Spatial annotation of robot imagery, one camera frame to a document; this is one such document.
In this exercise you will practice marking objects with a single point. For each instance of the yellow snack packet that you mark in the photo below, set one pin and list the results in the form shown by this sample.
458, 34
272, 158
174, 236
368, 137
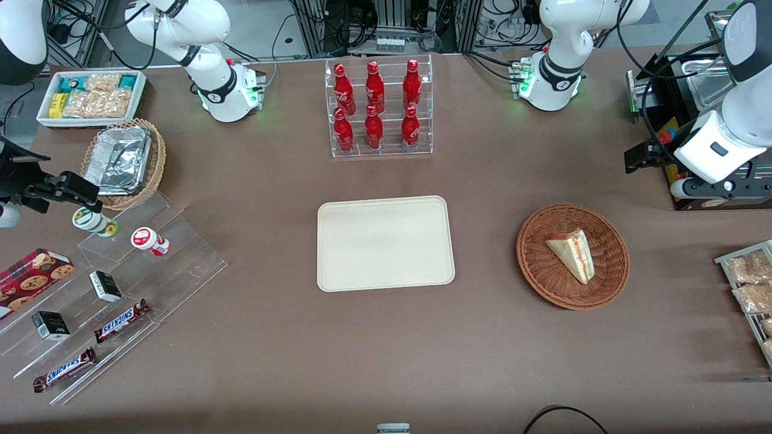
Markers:
56, 105

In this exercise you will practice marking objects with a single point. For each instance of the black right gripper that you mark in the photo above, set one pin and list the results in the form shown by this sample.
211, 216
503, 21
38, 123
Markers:
13, 178

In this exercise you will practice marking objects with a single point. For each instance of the Snickers chocolate bar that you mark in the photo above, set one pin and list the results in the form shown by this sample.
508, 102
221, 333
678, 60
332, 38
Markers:
65, 369
122, 320

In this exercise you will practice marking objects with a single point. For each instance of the red tartan cookie box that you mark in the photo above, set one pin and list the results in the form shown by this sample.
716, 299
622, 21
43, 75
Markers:
33, 277

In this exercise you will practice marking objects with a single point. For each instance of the steel pan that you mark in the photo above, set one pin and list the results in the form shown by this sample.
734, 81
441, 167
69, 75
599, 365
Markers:
705, 84

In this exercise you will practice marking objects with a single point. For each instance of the white snack bin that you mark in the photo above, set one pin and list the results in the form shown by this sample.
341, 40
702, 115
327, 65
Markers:
42, 117

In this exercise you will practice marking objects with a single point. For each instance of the white power strip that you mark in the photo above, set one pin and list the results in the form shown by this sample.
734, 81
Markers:
389, 44

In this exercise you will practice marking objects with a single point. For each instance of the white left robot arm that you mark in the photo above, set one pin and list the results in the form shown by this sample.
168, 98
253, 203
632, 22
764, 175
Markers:
561, 48

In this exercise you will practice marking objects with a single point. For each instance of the small grey device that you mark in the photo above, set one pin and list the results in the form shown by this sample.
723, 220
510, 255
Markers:
393, 429

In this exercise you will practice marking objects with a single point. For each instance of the red lidded yoghurt cup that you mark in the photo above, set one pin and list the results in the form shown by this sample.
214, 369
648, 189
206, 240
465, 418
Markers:
146, 240

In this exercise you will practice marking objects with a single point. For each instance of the beige plastic tray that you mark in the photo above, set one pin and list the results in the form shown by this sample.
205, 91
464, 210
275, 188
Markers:
386, 244

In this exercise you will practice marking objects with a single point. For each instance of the triangular sandwich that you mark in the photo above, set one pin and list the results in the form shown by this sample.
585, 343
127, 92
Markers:
573, 253

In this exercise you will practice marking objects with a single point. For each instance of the light wicker basket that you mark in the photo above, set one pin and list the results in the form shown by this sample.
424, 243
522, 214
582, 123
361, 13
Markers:
158, 157

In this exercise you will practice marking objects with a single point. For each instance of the clear acrylic bottle rack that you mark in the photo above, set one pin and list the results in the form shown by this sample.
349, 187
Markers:
389, 154

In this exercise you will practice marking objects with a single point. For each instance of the black hot dog machine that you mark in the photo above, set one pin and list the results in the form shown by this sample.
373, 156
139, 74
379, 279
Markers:
663, 78

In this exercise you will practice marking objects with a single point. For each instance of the clear acrylic stepped shelf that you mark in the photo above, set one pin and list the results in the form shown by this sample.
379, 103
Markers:
181, 265

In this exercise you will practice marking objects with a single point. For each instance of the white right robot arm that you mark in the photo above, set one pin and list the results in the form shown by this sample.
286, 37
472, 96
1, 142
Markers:
211, 78

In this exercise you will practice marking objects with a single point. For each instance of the clear cracker bag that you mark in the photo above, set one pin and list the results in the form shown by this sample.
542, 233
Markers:
102, 81
96, 103

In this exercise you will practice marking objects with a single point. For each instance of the teal snack packet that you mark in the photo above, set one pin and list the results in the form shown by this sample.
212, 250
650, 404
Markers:
70, 83
127, 81

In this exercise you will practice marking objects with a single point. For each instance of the small black box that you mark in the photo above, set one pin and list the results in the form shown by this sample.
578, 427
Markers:
105, 286
51, 325

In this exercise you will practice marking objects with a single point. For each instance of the green lidded yoghurt cup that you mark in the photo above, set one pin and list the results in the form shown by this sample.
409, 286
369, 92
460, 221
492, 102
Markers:
90, 220

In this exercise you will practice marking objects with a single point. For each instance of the aluminium foil container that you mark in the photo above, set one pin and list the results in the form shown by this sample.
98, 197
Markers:
117, 160

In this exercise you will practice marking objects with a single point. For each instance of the red cola bottle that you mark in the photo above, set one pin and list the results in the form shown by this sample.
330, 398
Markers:
342, 87
412, 84
373, 128
343, 131
411, 128
374, 87

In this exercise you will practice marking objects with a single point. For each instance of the clear pastry bag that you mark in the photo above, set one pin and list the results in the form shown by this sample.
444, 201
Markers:
754, 298
748, 268

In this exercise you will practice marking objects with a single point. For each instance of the tray of packaged pastries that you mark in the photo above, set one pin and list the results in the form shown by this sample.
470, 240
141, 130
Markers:
733, 256

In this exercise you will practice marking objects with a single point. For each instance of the brown wicker basket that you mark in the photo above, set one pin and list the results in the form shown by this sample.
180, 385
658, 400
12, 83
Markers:
543, 265

